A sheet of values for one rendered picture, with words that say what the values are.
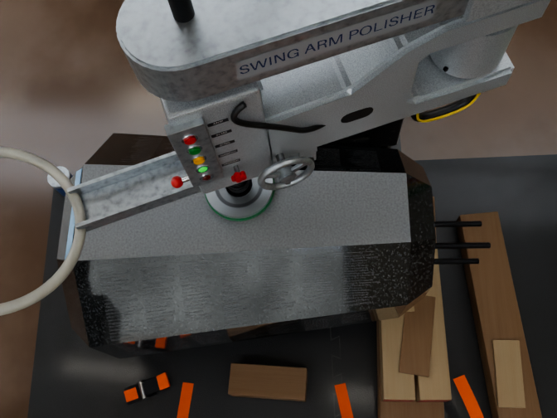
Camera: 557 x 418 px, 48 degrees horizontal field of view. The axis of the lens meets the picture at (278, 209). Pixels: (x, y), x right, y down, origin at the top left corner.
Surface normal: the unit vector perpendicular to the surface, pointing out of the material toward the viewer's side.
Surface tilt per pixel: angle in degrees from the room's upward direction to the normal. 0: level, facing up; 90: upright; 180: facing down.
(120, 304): 45
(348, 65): 40
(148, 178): 3
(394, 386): 0
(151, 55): 0
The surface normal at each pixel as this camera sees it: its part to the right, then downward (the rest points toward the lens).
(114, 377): -0.06, -0.34
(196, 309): -0.02, 0.42
